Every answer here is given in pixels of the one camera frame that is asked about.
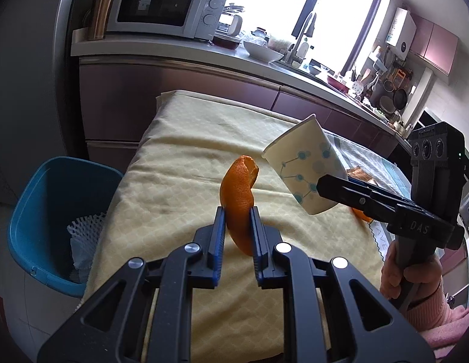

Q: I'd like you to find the kitchen window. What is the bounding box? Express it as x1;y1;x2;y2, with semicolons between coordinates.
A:
219;0;394;73

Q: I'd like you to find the orange peel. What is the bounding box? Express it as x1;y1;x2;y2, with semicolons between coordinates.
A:
351;206;373;223
219;155;259;256

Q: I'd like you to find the person's right forearm pink sleeve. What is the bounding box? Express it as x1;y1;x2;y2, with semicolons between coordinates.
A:
402;276;469;363

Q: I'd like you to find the brown kitchen counter cabinet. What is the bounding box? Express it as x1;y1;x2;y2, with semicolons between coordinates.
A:
71;30;409;163

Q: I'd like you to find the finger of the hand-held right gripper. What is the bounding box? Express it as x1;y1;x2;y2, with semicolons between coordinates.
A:
348;181;412;205
317;174;399;227

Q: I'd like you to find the white foam net sleeve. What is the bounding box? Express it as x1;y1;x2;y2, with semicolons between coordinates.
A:
67;212;107;250

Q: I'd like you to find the yellow patterned tablecloth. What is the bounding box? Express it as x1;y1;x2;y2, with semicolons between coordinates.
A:
83;90;409;363

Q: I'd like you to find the white microwave oven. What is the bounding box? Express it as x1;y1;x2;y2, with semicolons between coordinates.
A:
106;0;229;40

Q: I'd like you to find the grey refrigerator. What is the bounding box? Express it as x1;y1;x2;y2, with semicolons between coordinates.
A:
0;0;87;205

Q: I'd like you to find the glass jug with lid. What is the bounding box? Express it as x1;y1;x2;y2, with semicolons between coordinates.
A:
219;4;244;36

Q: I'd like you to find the blue plastic waste bin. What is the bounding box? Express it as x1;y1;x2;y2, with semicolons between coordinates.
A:
8;157;123;297

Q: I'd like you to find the white water heater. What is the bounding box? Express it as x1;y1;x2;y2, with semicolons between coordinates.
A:
386;8;416;59

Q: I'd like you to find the person's right hand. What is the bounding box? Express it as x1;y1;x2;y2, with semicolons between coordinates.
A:
380;247;443;311

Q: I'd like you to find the dark red bowl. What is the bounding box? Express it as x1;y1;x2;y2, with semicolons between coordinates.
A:
213;34;243;50

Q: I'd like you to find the white paper cup blue print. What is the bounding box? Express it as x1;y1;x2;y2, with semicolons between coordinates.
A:
262;113;348;215

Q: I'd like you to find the golden snack wrapper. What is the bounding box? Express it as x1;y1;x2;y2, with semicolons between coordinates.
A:
346;166;379;188

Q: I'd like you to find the copper thermos tumbler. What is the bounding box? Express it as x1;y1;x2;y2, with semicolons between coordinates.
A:
87;0;119;40

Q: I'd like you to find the metal kitchen faucet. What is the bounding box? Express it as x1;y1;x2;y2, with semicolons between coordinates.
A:
291;11;317;65

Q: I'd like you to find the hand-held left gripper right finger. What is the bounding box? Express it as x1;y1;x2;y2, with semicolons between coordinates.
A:
249;206;435;363

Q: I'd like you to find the brown wall cabinet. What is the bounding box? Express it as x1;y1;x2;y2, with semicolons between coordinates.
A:
410;15;460;76

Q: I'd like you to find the white ceramic bowl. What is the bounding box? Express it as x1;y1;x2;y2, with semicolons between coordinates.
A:
244;40;284;62

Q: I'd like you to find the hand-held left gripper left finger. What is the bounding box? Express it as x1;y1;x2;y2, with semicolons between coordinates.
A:
38;206;226;363

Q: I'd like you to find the white tissue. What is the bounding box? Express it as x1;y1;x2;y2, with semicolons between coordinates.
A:
70;234;99;284

